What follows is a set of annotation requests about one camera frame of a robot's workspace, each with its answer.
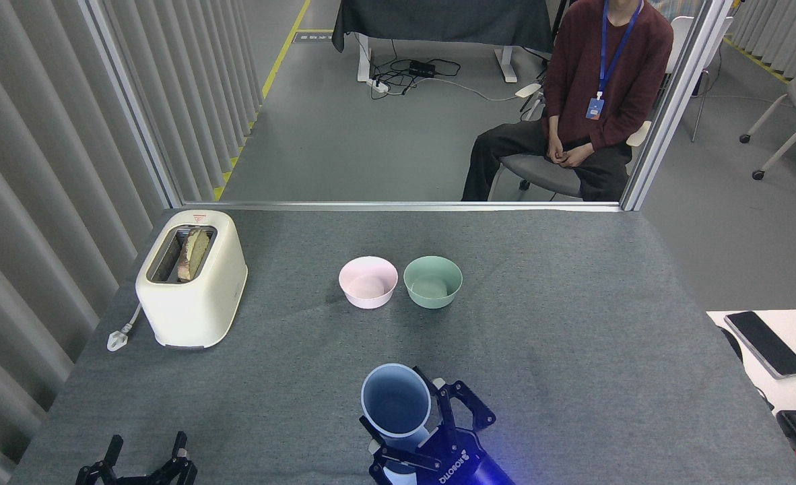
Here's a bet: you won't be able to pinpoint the bread slice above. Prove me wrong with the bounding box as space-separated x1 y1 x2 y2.
176 227 211 282

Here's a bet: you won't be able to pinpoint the black computer mouse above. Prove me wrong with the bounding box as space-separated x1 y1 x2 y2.
717 325 745 365

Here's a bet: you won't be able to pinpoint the white plastic chair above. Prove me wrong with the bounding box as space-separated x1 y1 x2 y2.
663 15 735 144

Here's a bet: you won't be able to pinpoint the person's right hand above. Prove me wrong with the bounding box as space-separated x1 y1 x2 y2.
546 130 572 164

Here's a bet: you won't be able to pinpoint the black smartphone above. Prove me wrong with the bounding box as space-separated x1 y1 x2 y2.
724 311 796 380

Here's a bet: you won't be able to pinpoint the silver frame rail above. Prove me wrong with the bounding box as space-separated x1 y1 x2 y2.
181 201 623 214

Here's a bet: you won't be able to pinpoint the table with black cloth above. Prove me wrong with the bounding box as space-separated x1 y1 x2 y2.
331 0 555 84

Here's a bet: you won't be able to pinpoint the white toaster cord with plug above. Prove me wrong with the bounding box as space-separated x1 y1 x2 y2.
106 303 144 352

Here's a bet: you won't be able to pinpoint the bundle of floor cables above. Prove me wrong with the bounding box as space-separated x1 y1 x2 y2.
370 39 547 103

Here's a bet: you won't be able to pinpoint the grey office chair white arms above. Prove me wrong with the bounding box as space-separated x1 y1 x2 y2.
487 82 653 201

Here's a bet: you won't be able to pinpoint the blue lanyard with badge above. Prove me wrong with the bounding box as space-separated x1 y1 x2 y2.
585 0 644 121

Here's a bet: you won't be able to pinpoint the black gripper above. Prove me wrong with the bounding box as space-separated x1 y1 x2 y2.
76 431 198 485
359 365 515 485

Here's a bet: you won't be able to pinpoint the person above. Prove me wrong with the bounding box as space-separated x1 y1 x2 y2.
461 0 675 202

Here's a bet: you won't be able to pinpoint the silver frame post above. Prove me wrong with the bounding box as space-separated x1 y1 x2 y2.
78 0 185 209
619 0 735 212

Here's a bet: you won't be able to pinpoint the cream white toaster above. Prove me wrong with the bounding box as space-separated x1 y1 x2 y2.
135 209 248 350

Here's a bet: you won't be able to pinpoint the pink plastic bowl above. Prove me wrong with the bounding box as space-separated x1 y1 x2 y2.
339 256 399 310

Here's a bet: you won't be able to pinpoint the green plastic bowl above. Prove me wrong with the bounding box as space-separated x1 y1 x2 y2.
403 255 463 310

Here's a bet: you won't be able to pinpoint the person's left hand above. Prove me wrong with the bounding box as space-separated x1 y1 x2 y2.
562 143 595 168

